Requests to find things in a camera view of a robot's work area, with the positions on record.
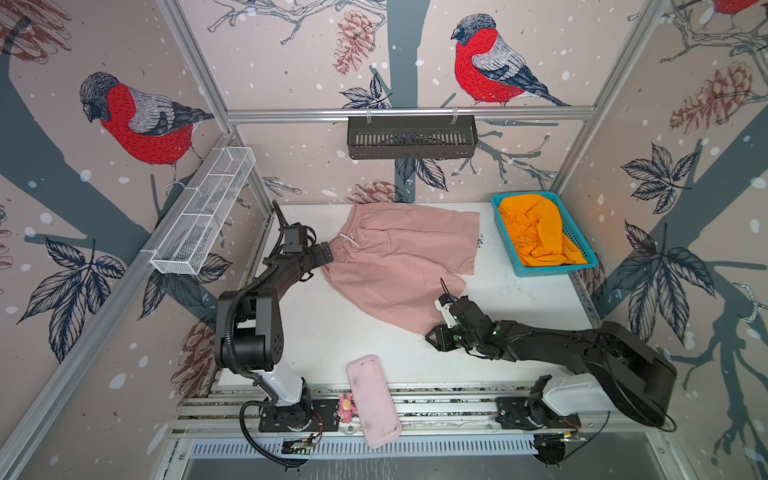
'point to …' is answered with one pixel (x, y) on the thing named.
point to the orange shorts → (536, 227)
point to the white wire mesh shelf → (183, 247)
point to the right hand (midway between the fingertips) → (428, 339)
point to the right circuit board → (557, 440)
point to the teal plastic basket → (570, 229)
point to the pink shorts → (398, 264)
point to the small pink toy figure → (346, 408)
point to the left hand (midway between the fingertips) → (316, 253)
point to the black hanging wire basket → (405, 137)
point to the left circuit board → (301, 447)
